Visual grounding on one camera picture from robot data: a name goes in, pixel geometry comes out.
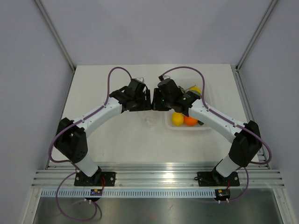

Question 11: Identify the yellow lemon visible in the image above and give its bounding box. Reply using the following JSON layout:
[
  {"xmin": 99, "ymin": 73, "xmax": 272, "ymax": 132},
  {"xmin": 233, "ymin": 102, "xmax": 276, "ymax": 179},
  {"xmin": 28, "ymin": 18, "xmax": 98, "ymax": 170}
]
[
  {"xmin": 190, "ymin": 86, "xmax": 201, "ymax": 93},
  {"xmin": 171, "ymin": 112, "xmax": 184, "ymax": 126}
]

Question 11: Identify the clear zip top bag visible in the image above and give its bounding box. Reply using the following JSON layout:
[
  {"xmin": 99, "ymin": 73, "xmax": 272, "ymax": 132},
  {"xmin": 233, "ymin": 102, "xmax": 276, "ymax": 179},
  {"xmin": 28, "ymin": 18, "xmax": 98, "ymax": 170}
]
[{"xmin": 138, "ymin": 111, "xmax": 161, "ymax": 127}]

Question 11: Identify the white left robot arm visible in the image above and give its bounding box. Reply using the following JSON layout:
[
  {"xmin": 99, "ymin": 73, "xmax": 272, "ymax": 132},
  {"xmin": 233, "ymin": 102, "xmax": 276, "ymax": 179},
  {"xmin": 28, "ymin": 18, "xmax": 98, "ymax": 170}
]
[{"xmin": 54, "ymin": 78, "xmax": 151, "ymax": 186}]

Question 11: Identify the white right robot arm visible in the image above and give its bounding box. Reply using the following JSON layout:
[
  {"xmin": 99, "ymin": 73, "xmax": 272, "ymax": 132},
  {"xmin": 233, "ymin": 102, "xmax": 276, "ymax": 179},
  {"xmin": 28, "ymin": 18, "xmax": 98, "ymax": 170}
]
[{"xmin": 152, "ymin": 78, "xmax": 262, "ymax": 186}]

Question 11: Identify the white perforated plastic basket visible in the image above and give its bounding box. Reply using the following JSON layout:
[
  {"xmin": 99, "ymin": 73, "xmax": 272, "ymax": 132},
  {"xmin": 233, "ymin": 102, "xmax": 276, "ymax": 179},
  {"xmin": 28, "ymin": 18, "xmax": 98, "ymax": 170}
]
[{"xmin": 163, "ymin": 78, "xmax": 212, "ymax": 132}]

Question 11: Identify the green netted melon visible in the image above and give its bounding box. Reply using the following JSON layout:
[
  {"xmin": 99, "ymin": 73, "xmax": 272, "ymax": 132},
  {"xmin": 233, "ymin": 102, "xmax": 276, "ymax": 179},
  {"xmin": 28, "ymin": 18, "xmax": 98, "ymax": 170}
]
[{"xmin": 186, "ymin": 91, "xmax": 201, "ymax": 97}]

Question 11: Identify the orange fruit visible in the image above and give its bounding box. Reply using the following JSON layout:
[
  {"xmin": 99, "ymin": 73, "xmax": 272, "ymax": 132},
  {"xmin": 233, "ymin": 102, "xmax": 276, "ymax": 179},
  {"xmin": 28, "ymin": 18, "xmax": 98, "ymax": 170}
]
[{"xmin": 184, "ymin": 116, "xmax": 198, "ymax": 126}]

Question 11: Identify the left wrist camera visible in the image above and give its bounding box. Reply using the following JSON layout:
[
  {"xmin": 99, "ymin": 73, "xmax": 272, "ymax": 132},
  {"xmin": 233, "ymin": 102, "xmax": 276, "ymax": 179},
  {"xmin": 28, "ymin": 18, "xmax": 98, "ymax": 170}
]
[{"xmin": 135, "ymin": 77, "xmax": 145, "ymax": 84}]

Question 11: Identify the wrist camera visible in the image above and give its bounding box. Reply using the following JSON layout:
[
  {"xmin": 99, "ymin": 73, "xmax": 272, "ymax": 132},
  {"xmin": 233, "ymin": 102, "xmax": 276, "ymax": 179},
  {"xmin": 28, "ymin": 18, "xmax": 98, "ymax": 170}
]
[
  {"xmin": 135, "ymin": 77, "xmax": 145, "ymax": 84},
  {"xmin": 162, "ymin": 75, "xmax": 170, "ymax": 81}
]

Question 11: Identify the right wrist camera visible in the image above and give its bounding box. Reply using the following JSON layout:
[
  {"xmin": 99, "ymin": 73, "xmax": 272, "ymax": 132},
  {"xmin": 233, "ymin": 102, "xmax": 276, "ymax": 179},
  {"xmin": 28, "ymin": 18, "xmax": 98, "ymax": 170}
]
[{"xmin": 162, "ymin": 75, "xmax": 170, "ymax": 81}]

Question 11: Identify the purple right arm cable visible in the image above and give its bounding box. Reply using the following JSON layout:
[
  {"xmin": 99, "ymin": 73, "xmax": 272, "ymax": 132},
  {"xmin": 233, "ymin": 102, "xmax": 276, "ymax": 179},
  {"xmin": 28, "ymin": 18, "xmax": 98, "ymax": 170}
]
[{"xmin": 158, "ymin": 66, "xmax": 273, "ymax": 203}]

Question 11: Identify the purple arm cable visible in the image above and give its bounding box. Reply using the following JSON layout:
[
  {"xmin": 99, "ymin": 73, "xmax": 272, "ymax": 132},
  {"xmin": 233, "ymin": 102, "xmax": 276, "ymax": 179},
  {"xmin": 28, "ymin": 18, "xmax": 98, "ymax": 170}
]
[
  {"xmin": 48, "ymin": 67, "xmax": 134, "ymax": 221},
  {"xmin": 158, "ymin": 66, "xmax": 273, "ymax": 203}
]

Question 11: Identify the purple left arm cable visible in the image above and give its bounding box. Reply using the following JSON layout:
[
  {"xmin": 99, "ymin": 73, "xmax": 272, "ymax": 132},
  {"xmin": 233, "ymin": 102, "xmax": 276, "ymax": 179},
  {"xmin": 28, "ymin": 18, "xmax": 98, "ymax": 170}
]
[{"xmin": 48, "ymin": 67, "xmax": 134, "ymax": 221}]

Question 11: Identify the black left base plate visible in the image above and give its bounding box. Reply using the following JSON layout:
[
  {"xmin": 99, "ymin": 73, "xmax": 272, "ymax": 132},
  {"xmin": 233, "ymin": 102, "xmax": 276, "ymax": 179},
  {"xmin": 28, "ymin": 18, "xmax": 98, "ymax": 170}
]
[{"xmin": 74, "ymin": 171, "xmax": 116, "ymax": 187}]

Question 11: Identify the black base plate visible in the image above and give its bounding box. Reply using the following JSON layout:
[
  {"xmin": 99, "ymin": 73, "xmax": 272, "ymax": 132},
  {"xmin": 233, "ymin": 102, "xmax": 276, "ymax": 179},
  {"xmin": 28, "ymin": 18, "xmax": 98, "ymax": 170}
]
[
  {"xmin": 74, "ymin": 171, "xmax": 116, "ymax": 187},
  {"xmin": 194, "ymin": 171, "xmax": 240, "ymax": 187}
]

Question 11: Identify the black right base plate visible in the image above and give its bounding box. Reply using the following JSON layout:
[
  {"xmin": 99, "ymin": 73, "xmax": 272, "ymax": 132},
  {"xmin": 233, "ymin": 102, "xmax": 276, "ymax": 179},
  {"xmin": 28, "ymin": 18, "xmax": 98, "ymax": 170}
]
[{"xmin": 194, "ymin": 171, "xmax": 240, "ymax": 187}]

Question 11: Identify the white slotted cable duct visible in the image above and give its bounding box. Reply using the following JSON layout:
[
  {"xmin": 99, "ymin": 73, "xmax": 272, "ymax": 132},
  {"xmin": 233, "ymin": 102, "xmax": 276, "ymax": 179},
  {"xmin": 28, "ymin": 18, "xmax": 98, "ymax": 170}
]
[{"xmin": 41, "ymin": 188, "xmax": 230, "ymax": 200}]

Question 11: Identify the aluminium front rail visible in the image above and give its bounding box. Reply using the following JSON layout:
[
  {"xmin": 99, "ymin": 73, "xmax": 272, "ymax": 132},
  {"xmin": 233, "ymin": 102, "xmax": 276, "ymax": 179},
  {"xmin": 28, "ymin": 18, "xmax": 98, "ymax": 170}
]
[{"xmin": 31, "ymin": 163, "xmax": 285, "ymax": 189}]

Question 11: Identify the left aluminium frame post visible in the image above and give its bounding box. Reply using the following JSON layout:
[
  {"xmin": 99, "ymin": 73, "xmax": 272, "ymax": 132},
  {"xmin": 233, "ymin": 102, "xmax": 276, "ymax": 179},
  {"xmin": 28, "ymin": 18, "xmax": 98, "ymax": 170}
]
[{"xmin": 33, "ymin": 0, "xmax": 76, "ymax": 74}]

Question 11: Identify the aluminium frame post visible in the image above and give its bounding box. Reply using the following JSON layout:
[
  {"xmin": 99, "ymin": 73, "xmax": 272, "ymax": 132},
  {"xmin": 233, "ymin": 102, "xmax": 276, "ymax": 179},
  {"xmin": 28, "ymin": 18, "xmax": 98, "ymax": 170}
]
[
  {"xmin": 33, "ymin": 0, "xmax": 76, "ymax": 74},
  {"xmin": 235, "ymin": 0, "xmax": 280, "ymax": 72}
]

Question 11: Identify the right aluminium frame post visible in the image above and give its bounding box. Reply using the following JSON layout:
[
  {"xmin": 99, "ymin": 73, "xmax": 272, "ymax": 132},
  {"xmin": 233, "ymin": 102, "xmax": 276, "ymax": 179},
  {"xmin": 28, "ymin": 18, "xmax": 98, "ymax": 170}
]
[{"xmin": 235, "ymin": 0, "xmax": 280, "ymax": 72}]

